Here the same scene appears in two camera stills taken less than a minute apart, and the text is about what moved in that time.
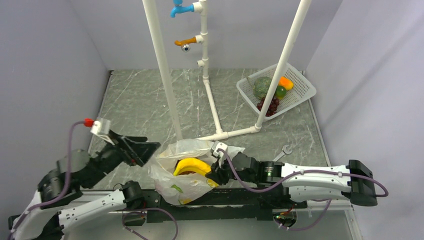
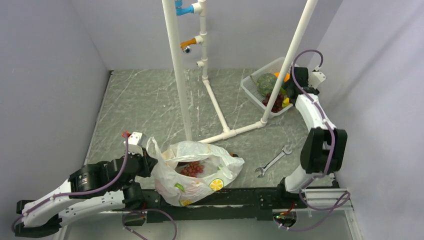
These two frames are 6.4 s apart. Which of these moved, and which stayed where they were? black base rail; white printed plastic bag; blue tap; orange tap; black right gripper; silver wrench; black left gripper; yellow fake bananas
Moved: black right gripper; yellow fake bananas; white printed plastic bag; black left gripper
Stayed: silver wrench; black base rail; blue tap; orange tap
